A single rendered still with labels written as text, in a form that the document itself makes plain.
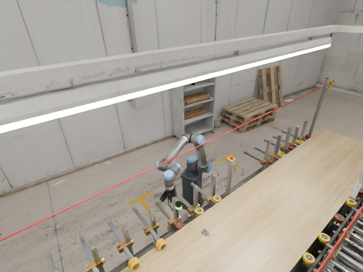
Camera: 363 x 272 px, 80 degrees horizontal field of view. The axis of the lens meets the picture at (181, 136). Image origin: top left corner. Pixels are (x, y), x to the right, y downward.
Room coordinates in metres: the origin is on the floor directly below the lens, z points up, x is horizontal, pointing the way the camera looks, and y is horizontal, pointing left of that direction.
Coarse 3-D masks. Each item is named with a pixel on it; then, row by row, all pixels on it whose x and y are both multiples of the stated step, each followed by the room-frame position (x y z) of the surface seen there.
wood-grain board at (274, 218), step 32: (288, 160) 2.22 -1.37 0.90; (320, 160) 2.20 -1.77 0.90; (352, 160) 2.18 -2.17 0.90; (256, 192) 1.68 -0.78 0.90; (288, 192) 1.67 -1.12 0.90; (320, 192) 1.65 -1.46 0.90; (192, 224) 1.31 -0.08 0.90; (224, 224) 1.30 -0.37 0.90; (256, 224) 1.29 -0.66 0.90; (288, 224) 1.28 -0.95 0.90; (320, 224) 1.27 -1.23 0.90; (160, 256) 1.02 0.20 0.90; (192, 256) 1.01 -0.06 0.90; (224, 256) 1.00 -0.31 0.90; (256, 256) 0.99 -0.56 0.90; (288, 256) 0.98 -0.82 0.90
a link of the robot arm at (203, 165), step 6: (192, 138) 2.07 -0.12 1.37; (198, 138) 2.04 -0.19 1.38; (204, 138) 2.09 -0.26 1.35; (198, 144) 2.03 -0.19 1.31; (198, 150) 2.09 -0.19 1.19; (204, 150) 2.14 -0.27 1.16; (198, 156) 2.15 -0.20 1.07; (204, 156) 2.16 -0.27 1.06; (198, 162) 2.27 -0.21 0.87; (204, 162) 2.19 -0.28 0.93; (210, 162) 2.29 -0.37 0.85; (198, 168) 2.26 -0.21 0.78; (204, 168) 2.21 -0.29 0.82; (210, 168) 2.28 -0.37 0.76
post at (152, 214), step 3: (150, 210) 1.25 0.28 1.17; (153, 210) 1.25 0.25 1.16; (150, 213) 1.24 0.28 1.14; (153, 213) 1.25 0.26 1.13; (150, 216) 1.25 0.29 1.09; (153, 216) 1.25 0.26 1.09; (150, 219) 1.26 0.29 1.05; (153, 219) 1.25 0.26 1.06; (153, 222) 1.25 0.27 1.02; (153, 225) 1.24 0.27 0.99; (156, 231) 1.25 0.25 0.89; (153, 240) 1.26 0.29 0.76
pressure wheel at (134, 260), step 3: (132, 258) 0.96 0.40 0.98; (135, 258) 0.97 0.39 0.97; (129, 261) 0.94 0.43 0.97; (132, 261) 0.94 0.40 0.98; (135, 261) 0.94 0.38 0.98; (138, 261) 0.94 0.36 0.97; (129, 264) 0.93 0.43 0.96; (132, 264) 0.92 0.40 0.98; (135, 264) 0.92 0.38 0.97; (138, 264) 0.94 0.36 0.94; (132, 267) 0.91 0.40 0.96; (135, 267) 0.91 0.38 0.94; (138, 267) 0.93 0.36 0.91; (132, 270) 0.90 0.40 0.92
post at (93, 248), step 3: (90, 246) 0.96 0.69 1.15; (93, 246) 0.96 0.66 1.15; (93, 249) 0.94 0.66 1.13; (96, 249) 0.95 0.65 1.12; (93, 252) 0.94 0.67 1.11; (96, 252) 0.95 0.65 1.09; (93, 255) 0.94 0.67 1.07; (96, 255) 0.95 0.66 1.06; (96, 258) 0.94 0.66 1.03; (99, 258) 0.95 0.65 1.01; (96, 261) 0.94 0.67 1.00; (99, 261) 0.95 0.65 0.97; (99, 267) 0.94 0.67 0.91; (102, 267) 0.95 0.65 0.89; (99, 270) 0.94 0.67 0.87; (102, 270) 0.95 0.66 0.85
